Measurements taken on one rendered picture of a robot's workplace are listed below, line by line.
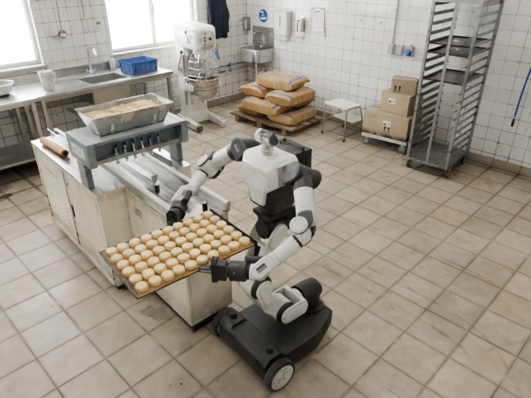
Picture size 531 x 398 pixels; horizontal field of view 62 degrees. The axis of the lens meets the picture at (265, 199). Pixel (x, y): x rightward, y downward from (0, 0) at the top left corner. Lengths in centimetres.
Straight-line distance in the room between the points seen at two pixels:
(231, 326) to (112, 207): 111
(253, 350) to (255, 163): 112
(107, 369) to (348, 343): 150
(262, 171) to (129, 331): 159
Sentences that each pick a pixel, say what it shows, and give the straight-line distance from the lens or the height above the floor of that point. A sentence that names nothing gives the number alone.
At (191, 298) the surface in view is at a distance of 285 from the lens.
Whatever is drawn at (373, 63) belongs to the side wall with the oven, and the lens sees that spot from 629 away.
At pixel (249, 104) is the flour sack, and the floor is 33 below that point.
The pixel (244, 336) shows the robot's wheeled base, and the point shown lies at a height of 19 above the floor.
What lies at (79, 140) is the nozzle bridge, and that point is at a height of 118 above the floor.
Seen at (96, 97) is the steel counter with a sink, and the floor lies 72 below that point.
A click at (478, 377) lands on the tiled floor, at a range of 308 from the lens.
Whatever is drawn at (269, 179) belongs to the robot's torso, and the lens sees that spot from 208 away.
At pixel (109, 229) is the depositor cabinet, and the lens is 316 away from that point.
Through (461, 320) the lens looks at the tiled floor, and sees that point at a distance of 340.
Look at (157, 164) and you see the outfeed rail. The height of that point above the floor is 88.
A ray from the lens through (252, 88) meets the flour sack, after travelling 651.
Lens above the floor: 218
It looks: 29 degrees down
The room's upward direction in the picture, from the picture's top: straight up
